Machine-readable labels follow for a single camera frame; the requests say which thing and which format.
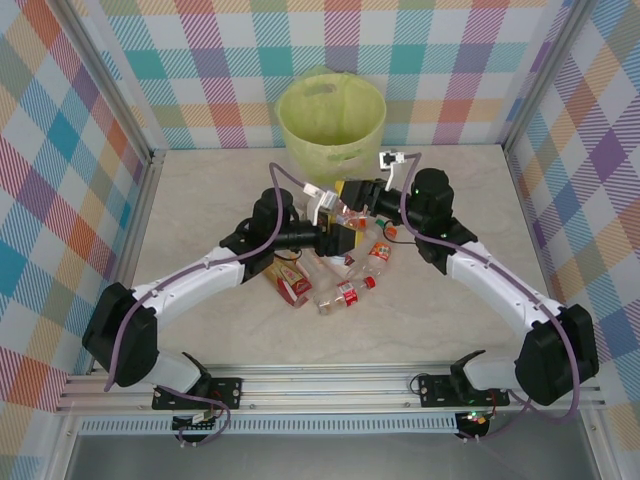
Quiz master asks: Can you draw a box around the yellow-green bin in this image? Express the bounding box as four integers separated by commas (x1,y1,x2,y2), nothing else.
277,67,389,184

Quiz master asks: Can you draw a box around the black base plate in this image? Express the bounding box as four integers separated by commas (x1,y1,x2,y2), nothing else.
417,373,511,409
151,377,244,412

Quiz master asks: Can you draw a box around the right aluminium frame post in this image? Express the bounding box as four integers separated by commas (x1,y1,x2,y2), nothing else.
501,0,599,156

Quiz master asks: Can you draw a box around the left controller circuit board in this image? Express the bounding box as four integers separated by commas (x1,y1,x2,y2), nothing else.
172,410,221,434

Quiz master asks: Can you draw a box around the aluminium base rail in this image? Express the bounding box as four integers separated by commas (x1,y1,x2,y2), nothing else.
57,357,606,414

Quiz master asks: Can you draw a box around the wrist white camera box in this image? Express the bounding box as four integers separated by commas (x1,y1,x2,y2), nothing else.
377,148,406,194
302,183,344,226

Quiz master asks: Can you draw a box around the white round waste bin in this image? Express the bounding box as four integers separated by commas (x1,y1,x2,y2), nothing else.
287,144,381,201

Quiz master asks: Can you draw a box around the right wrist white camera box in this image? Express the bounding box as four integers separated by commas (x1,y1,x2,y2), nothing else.
377,148,406,194

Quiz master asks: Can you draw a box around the red gold label bottle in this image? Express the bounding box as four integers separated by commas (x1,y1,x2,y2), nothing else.
262,257,314,307

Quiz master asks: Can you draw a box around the controller circuit board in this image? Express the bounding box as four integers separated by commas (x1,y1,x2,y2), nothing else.
172,410,221,434
455,409,494,432

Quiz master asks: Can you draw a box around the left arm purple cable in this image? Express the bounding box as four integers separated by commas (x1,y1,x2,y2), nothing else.
103,160,314,449

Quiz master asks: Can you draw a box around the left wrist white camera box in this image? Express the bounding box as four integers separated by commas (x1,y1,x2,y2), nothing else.
302,183,344,226

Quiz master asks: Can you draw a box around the clear bottle with orange tube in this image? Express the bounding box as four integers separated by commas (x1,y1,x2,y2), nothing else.
294,252,329,281

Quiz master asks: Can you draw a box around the left aluminium frame post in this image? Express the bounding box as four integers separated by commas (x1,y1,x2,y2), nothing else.
55,0,167,169

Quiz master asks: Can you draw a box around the left aluminium side rail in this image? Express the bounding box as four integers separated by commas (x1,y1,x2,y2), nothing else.
88,148,167,375

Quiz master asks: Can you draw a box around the right controller circuit board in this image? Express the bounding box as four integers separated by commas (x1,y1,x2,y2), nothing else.
455,409,494,432

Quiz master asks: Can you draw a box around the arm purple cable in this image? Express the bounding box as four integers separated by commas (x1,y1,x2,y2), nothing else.
103,160,314,449
399,152,584,444

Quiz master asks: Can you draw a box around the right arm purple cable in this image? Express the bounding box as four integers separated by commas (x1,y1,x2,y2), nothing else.
399,152,584,444

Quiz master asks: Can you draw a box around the slotted grey cable duct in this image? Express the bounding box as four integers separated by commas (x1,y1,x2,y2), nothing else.
79,417,461,435

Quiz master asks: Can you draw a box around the grey metal shelf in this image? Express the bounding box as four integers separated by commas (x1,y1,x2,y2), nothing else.
64,432,604,480

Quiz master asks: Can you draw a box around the aluminium frame post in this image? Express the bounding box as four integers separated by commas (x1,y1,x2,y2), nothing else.
55,0,167,169
501,0,599,156

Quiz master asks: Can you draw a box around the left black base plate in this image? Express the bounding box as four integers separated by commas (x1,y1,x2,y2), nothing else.
151,377,244,412

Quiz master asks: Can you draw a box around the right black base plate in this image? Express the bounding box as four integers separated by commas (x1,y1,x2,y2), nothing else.
417,373,511,409

